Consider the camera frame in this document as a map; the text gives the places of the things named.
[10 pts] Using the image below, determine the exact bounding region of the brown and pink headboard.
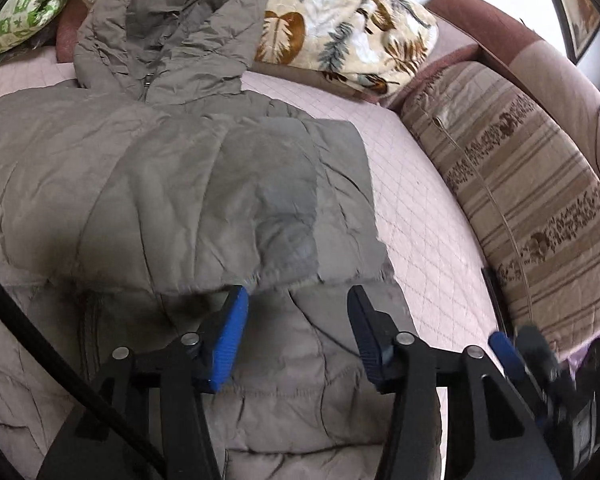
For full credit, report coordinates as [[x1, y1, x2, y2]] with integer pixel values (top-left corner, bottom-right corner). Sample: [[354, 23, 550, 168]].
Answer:
[[425, 0, 600, 201]]

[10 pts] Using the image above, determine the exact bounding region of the grey-brown puffer jacket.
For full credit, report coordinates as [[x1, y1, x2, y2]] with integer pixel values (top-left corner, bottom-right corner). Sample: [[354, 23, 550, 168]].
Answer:
[[0, 0, 443, 480]]

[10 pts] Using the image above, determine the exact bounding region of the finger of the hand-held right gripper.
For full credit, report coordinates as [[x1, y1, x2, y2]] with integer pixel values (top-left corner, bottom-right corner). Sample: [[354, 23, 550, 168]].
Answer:
[[487, 332, 530, 390], [515, 325, 563, 391]]

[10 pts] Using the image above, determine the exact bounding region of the striped beige cushion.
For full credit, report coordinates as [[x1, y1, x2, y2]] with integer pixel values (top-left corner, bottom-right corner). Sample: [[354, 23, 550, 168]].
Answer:
[[400, 60, 600, 361]]

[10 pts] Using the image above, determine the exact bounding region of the green patterned pillow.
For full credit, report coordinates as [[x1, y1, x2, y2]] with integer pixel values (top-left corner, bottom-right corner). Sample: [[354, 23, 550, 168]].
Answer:
[[0, 0, 73, 66]]

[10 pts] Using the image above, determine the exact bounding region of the black cable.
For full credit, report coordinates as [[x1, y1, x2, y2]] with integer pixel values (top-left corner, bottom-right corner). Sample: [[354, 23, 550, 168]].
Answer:
[[0, 259, 168, 480]]

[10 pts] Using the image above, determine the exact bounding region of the floral fleece blanket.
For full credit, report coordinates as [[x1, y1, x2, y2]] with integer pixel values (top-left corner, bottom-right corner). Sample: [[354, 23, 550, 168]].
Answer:
[[45, 0, 440, 106]]

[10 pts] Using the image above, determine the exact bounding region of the framed wall picture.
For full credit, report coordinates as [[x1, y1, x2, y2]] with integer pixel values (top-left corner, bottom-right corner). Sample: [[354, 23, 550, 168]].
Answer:
[[535, 0, 600, 63]]

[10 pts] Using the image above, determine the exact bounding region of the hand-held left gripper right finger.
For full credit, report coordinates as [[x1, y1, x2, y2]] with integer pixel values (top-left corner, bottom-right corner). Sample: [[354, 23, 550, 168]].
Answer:
[[346, 285, 563, 480]]

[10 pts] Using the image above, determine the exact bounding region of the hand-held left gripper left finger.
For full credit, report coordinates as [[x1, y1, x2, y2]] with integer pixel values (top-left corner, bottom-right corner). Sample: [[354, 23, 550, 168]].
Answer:
[[36, 285, 251, 480]]

